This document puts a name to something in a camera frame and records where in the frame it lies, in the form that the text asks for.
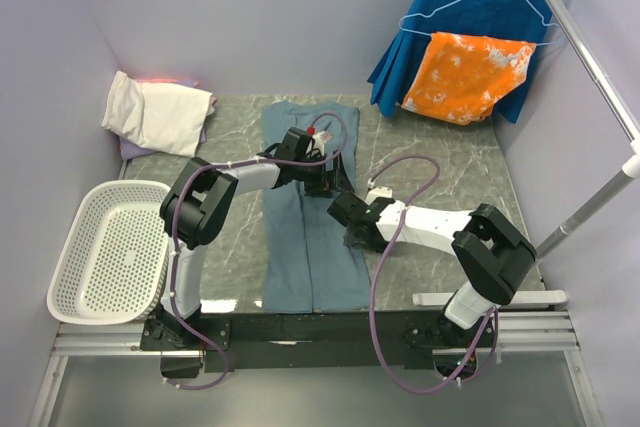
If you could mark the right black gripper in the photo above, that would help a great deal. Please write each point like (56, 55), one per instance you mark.
(352, 241)

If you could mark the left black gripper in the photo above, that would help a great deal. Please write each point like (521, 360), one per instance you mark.
(329, 181)

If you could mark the grey-blue t shirt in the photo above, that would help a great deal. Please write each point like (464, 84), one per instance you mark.
(309, 267)

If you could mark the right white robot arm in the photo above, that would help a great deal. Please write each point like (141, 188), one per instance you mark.
(494, 255)

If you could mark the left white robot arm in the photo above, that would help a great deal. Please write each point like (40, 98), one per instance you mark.
(197, 205)

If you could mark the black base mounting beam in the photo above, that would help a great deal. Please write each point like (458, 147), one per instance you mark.
(217, 343)

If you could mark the white folded t shirt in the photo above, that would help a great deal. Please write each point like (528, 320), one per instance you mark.
(164, 117)

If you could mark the orange white tie-dye cloth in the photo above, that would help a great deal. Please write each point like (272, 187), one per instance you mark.
(462, 77)

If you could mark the pink folded t shirt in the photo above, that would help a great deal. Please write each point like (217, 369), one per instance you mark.
(182, 82)

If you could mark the white plastic laundry basket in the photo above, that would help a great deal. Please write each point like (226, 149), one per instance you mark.
(113, 264)

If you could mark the blue pleated skirt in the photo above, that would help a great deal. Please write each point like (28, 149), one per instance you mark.
(396, 69)

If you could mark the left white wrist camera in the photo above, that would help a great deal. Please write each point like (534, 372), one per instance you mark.
(319, 141)

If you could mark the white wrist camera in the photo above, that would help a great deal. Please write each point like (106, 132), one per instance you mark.
(374, 192)
(319, 141)

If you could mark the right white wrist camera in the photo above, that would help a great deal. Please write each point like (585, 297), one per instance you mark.
(374, 192)

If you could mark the light blue wire hanger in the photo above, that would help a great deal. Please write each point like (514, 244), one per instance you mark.
(526, 20)

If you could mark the aluminium rail frame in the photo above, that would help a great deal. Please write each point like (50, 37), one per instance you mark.
(520, 332)

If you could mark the silver clothes rack frame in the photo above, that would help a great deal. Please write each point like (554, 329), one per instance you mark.
(573, 154)

